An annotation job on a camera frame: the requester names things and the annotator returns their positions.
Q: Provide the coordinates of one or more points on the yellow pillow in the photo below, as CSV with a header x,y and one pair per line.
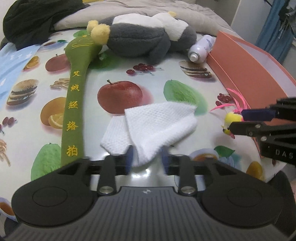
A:
x,y
89,1

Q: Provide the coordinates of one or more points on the green embroidered massage stick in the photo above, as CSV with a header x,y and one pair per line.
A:
x,y
74,104

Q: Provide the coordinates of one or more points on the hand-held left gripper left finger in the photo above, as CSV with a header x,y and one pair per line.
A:
x,y
129,160

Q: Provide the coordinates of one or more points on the white spray can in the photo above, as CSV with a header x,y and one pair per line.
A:
x,y
201,47

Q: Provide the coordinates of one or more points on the black jacket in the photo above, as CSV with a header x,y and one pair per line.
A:
x,y
30,20

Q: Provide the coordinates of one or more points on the yellow chick pink feather toy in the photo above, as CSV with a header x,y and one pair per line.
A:
x,y
231,118

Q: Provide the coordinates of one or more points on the blue curtain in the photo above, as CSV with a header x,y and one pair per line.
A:
x,y
272,30

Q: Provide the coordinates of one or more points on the white textured cloth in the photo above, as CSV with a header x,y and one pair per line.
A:
x,y
152,125

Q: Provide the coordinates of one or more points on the grey white penguin plush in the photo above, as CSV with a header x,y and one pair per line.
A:
x,y
138,37

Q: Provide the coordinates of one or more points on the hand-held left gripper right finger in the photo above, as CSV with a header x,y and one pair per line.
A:
x,y
164,161

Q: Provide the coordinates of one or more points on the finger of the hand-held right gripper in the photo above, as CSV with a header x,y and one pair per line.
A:
x,y
249,128
259,115

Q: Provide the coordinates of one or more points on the light blue bedsheet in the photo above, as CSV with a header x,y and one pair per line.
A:
x,y
11,67

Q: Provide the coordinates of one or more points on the fruit printed mat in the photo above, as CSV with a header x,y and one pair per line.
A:
x,y
161,78

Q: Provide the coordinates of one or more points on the grey duvet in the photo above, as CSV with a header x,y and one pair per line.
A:
x,y
203,16

